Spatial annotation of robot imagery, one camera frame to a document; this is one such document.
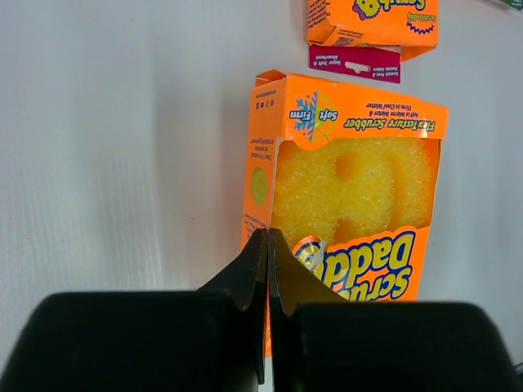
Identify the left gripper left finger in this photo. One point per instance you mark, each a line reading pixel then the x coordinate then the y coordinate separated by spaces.
pixel 209 339

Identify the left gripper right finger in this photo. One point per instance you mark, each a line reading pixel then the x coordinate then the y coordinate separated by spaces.
pixel 323 342

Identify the Scrub Daddy orange box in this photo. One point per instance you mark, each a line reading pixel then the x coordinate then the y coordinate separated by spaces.
pixel 348 174

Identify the green sponge orange pack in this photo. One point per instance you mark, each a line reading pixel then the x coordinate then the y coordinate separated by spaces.
pixel 514 5

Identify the pink Scrub Mommy box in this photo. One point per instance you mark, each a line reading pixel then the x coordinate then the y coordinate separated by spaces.
pixel 370 38

